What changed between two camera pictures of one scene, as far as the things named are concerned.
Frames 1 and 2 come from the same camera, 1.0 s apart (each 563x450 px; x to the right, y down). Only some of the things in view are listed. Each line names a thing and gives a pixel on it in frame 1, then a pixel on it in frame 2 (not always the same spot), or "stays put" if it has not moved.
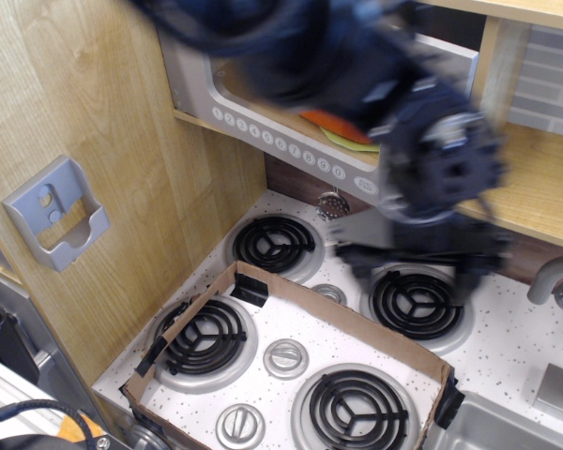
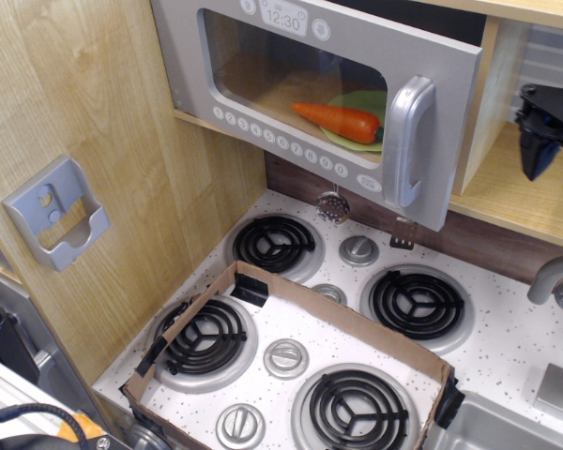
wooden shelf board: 536,193 stays put
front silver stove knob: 240,426 stays put
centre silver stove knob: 285,359 stays put
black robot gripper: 473,246 -> 554,113
